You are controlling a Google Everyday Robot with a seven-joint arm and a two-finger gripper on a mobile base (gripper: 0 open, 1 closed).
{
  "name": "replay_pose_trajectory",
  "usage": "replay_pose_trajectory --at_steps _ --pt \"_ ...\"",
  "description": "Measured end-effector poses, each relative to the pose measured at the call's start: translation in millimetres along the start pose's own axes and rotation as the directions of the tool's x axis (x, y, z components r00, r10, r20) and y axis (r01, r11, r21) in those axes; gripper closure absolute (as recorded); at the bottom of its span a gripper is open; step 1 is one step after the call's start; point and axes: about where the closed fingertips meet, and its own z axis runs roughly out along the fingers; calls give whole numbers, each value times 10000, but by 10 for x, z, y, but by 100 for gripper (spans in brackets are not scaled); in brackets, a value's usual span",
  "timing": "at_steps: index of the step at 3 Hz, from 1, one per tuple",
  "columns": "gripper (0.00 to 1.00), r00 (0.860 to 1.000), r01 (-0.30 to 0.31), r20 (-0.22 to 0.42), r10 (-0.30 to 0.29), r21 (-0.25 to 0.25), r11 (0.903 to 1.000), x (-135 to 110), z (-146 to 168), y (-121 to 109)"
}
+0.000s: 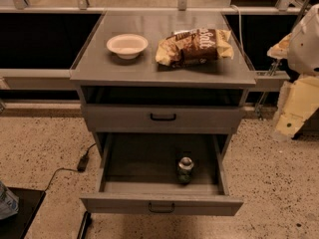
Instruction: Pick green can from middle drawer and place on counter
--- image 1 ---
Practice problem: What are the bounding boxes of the brown yellow chip bag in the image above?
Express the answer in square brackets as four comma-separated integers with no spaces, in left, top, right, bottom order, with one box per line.
[156,28,234,68]

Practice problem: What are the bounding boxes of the black tray on floor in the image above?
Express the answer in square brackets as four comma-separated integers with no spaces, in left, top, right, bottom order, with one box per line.
[0,187,46,239]

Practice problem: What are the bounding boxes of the grey drawer cabinet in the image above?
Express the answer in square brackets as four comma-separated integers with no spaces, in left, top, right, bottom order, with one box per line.
[71,10,255,148]

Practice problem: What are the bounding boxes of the white paper bowl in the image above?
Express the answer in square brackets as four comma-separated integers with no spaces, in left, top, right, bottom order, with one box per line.
[107,34,149,60]

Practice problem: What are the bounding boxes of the black power adapter with cable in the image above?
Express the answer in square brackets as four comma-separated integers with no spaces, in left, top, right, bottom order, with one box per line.
[44,143,95,191]

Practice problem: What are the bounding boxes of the blue white plastic bag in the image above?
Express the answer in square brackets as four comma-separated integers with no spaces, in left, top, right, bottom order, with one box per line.
[0,181,19,220]

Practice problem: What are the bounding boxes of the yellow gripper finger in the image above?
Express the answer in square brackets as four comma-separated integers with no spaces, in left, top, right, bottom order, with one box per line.
[274,75,319,137]
[267,33,291,60]

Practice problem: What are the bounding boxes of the green soda can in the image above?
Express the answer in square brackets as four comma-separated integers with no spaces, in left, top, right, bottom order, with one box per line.
[177,156,194,184]

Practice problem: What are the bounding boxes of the open grey lower drawer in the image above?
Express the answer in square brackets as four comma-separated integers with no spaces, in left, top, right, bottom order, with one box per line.
[81,133,243,216]

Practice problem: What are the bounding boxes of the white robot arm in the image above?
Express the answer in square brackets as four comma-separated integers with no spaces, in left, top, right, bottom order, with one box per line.
[267,4,319,137]

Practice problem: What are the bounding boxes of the closed grey upper drawer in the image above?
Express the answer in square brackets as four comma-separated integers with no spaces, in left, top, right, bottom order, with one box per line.
[82,104,243,134]

